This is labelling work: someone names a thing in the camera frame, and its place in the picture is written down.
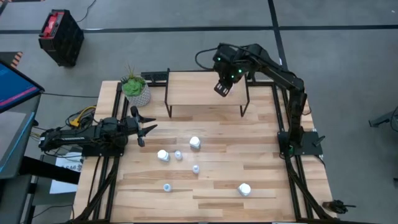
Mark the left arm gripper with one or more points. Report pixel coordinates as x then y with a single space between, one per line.
133 126

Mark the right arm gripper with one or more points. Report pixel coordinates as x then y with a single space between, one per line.
228 76

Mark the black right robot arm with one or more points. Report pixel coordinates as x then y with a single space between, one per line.
280 76

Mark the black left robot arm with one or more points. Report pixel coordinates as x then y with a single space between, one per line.
77 136

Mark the wooden shelf with black legs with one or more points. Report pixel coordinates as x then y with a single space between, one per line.
192 88

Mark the green succulent in white pot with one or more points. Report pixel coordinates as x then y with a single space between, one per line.
136 93

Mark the black power strip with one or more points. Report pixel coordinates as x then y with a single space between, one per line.
154 75

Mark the white paper sheet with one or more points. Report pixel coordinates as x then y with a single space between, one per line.
62 186

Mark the black cart bar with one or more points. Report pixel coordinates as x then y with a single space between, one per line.
46 169

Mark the black case with red lid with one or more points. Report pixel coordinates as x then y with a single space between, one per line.
61 37

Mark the grey cart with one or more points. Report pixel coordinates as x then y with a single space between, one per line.
12 140

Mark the blue screen monitor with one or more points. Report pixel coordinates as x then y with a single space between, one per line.
15 87

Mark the grey chair base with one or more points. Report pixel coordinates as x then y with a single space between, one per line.
381 120

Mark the black brown hand tool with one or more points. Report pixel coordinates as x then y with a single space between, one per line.
337 206

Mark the black aluminium table frame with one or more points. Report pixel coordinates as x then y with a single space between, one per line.
117 99

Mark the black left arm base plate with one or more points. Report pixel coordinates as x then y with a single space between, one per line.
102 152

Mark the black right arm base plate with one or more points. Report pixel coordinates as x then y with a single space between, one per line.
311 143

